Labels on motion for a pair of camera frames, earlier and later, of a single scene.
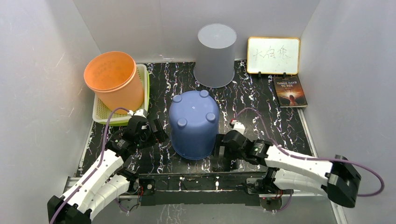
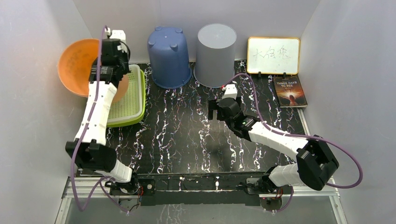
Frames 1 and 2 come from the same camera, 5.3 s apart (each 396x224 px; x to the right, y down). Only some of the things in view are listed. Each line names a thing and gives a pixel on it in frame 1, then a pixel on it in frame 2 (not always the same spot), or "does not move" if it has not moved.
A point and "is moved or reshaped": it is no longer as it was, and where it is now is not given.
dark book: (289, 92) does not move
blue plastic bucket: (194, 117) -> (169, 59)
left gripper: (160, 135) -> (125, 57)
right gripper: (218, 143) -> (213, 105)
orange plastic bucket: (113, 75) is moved or reshaped
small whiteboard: (273, 55) does not move
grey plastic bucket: (215, 51) does not move
